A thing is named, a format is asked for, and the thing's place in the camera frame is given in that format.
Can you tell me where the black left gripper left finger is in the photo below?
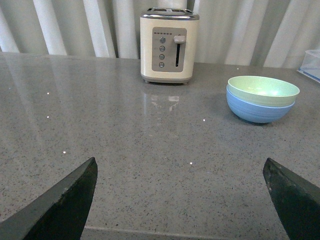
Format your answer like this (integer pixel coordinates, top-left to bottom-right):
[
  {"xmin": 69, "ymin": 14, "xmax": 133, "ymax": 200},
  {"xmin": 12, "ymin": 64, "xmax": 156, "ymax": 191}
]
[{"xmin": 0, "ymin": 157, "xmax": 98, "ymax": 240}]

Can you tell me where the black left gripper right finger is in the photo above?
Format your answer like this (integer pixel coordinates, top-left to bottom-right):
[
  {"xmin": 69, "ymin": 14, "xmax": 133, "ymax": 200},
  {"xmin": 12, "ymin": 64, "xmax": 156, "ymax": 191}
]
[{"xmin": 263, "ymin": 157, "xmax": 320, "ymax": 240}]

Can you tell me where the green bowl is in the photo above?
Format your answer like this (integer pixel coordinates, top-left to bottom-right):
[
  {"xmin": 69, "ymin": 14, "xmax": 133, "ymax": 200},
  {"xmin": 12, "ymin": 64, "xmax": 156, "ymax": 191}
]
[{"xmin": 227, "ymin": 75, "xmax": 300, "ymax": 107}]

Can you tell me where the blue bowl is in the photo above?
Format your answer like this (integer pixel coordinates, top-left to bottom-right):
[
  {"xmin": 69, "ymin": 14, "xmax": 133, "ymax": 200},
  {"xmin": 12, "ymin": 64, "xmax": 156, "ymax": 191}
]
[{"xmin": 226, "ymin": 86, "xmax": 295, "ymax": 124}]

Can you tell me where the clear plastic container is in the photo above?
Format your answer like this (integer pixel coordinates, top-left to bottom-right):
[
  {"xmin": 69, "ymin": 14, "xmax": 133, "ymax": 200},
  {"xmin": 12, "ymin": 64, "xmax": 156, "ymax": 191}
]
[{"xmin": 297, "ymin": 49, "xmax": 320, "ymax": 83}]

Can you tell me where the white curtain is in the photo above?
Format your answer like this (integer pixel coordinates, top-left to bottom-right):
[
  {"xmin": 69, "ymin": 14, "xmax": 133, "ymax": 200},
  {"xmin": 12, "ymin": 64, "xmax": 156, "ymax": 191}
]
[{"xmin": 0, "ymin": 0, "xmax": 320, "ymax": 68}]

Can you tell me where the cream toaster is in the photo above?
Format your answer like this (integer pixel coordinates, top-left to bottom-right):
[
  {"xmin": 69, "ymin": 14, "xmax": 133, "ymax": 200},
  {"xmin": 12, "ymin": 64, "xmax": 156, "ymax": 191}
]
[{"xmin": 140, "ymin": 7, "xmax": 200, "ymax": 84}]

